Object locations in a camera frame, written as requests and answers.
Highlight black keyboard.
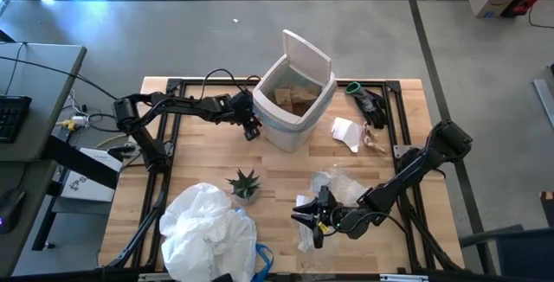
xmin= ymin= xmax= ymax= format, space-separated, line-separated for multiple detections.
xmin=0 ymin=94 xmax=34 ymax=144

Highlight black computer mouse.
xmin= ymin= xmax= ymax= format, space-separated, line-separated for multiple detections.
xmin=0 ymin=188 xmax=28 ymax=234

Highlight black aluminium table frame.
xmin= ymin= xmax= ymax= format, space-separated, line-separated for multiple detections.
xmin=98 ymin=77 xmax=467 ymax=274

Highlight black cable with yellow tag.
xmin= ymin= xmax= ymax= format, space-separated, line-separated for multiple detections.
xmin=312 ymin=221 xmax=326 ymax=250

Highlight dark blue chair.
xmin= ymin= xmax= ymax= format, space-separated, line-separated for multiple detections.
xmin=458 ymin=224 xmax=554 ymax=282

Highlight brown paper wrapper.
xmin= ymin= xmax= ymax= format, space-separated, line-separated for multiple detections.
xmin=274 ymin=86 xmax=294 ymax=113

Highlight blue bag strap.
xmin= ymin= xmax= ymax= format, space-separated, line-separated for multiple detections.
xmin=250 ymin=242 xmax=275 ymax=282

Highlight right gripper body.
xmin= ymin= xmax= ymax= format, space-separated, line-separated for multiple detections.
xmin=314 ymin=198 xmax=346 ymax=234

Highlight white printed box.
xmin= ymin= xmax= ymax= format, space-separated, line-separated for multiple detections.
xmin=60 ymin=150 xmax=125 ymax=203

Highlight black glove with green cuff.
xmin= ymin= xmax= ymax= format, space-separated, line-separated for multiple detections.
xmin=345 ymin=81 xmax=390 ymax=131

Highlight clear printed plastic bag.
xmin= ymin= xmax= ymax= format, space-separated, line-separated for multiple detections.
xmin=309 ymin=165 xmax=370 ymax=208

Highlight torn white paper piece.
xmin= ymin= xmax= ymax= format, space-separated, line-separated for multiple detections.
xmin=331 ymin=116 xmax=364 ymax=154

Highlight crumpled tan clear wrapper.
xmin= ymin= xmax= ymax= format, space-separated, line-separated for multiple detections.
xmin=362 ymin=124 xmax=390 ymax=157

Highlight succulent in grey patterned pot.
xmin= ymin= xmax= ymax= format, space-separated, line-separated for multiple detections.
xmin=225 ymin=168 xmax=263 ymax=206

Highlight grey metal bar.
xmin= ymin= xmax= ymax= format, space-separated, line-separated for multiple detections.
xmin=532 ymin=78 xmax=554 ymax=130

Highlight brown paper sheet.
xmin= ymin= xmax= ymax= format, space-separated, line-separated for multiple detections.
xmin=272 ymin=84 xmax=322 ymax=118

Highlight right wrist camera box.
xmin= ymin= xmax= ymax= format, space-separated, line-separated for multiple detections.
xmin=318 ymin=185 xmax=335 ymax=206

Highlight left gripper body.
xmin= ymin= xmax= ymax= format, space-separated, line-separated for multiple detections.
xmin=228 ymin=90 xmax=257 ymax=124

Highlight blue plastic bin liner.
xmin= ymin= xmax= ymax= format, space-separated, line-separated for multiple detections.
xmin=259 ymin=115 xmax=324 ymax=136

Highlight black desk cable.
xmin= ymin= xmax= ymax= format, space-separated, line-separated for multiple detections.
xmin=0 ymin=54 xmax=120 ymax=101

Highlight large white plastic bag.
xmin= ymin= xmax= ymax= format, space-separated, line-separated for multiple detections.
xmin=158 ymin=182 xmax=259 ymax=282

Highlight yellow cable plug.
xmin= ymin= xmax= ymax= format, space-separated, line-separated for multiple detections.
xmin=55 ymin=119 xmax=82 ymax=132

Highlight grey desk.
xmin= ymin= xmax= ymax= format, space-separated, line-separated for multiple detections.
xmin=0 ymin=159 xmax=61 ymax=275
xmin=0 ymin=42 xmax=88 ymax=163

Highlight white swing bin lid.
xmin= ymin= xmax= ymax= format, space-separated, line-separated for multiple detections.
xmin=252 ymin=29 xmax=338 ymax=130

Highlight white plastic trash bin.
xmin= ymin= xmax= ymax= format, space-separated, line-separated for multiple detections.
xmin=262 ymin=116 xmax=325 ymax=154

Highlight silver corner bracket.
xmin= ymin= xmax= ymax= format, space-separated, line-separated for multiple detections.
xmin=393 ymin=144 xmax=419 ymax=159

